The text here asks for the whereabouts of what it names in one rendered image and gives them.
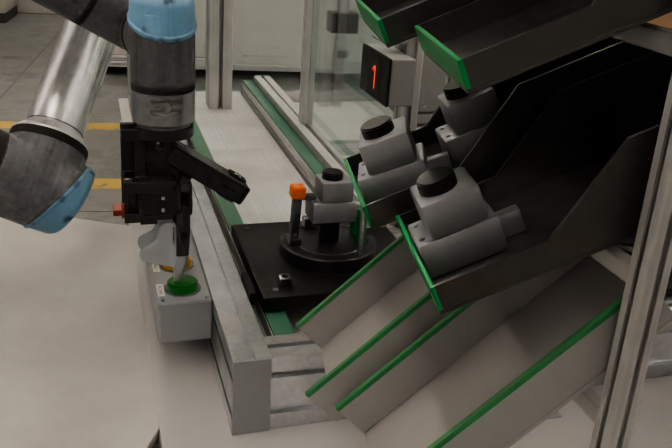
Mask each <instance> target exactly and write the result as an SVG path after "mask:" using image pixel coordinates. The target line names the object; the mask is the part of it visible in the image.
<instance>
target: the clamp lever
mask: <svg viewBox="0 0 672 448"><path fill-rule="evenodd" d="M289 195H290V196H291V198H292V202H291V214H290V225H289V234H290V236H291V237H299V229H300V218H301V207H302V200H316V195H315V194H314V193H306V187H305V186H304V185H303V184H302V183H297V184H290V190H289Z"/></svg>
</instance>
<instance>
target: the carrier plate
mask: <svg viewBox="0 0 672 448"><path fill-rule="evenodd" d="M289 225H290V221H288V222H270V223H253V224H235V225H232V229H231V236H232V238H233V240H234V243H235V245H236V248H237V250H238V252H239V255H240V257H241V260H242V262H243V264H244V267H245V269H246V271H247V273H248V275H249V277H250V279H251V282H252V284H253V286H254V289H255V291H256V294H257V298H258V300H259V302H260V305H261V307H262V310H263V311H275V310H286V309H297V308H308V307H316V306H317V305H318V304H320V303H321V302H322V301H323V300H324V299H326V298H327V297H328V296H329V295H330V294H332V293H333V292H334V291H335V290H336V289H338V288H339V287H340V286H341V285H342V284H343V283H345V282H346V281H347V280H348V279H349V278H351V277H352V276H353V275H354V274H355V273H357V272H358V271H356V272H351V273H345V274H322V273H315V272H310V271H306V270H302V269H299V268H297V267H294V266H292V265H290V264H289V263H287V262H286V261H285V260H284V259H283V258H282V257H281V255H280V252H279V247H280V236H281V234H282V233H283V232H284V231H285V230H286V229H288V228H289ZM366 231H367V232H368V233H369V234H371V235H372V236H373V237H374V239H375V240H376V243H377V247H376V256H377V255H378V254H379V253H380V252H382V251H383V250H384V249H385V248H386V247H388V246H389V245H390V244H391V243H392V242H393V241H395V240H396V239H397V238H396V237H395V236H394V235H393V234H392V233H391V231H390V230H389V229H388V228H387V227H379V228H376V229H374V230H371V228H367V229H366ZM287 273H289V274H290V276H291V278H292V284H291V285H283V286H280V284H279V282H278V274H287Z"/></svg>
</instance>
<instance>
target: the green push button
mask: <svg viewBox="0 0 672 448"><path fill-rule="evenodd" d="M197 289H198V280H197V279H196V278H195V277H194V276H191V275H187V274H183V276H182V277H181V279H180V280H179V281H174V276H172V277H171V278H169V279H168V280H167V290H168V291H169V292H171V293H174V294H179V295H184V294H190V293H193V292H195V291H196V290H197Z"/></svg>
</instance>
